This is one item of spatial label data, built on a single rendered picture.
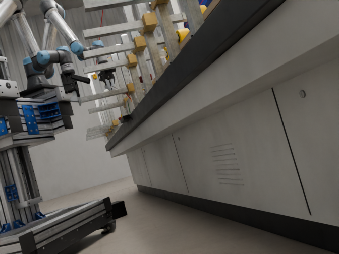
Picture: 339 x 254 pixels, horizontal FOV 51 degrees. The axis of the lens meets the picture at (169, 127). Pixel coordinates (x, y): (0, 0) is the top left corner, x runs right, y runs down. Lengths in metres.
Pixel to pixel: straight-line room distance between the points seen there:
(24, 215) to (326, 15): 2.03
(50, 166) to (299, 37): 9.51
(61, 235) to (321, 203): 1.37
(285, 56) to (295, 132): 0.42
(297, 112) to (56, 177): 9.17
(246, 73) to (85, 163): 9.17
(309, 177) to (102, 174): 8.96
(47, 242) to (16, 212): 0.41
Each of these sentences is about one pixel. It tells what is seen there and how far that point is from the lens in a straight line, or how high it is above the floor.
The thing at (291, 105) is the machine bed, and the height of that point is 0.45.
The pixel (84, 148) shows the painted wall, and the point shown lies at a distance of 9.90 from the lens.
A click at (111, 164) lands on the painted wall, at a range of 9.87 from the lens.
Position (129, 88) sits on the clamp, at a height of 0.84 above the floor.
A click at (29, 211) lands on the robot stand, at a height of 0.29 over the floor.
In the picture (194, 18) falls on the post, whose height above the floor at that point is 0.76.
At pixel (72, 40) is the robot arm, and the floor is 1.27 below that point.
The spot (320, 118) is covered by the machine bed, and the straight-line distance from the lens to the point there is 0.99.
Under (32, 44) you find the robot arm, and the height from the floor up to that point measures 1.24.
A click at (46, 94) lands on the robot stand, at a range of 2.39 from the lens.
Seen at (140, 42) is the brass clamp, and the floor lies 0.94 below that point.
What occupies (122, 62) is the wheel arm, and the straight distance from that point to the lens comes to 1.95.
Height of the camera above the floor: 0.43
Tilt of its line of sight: 3 degrees up
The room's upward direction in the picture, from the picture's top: 16 degrees counter-clockwise
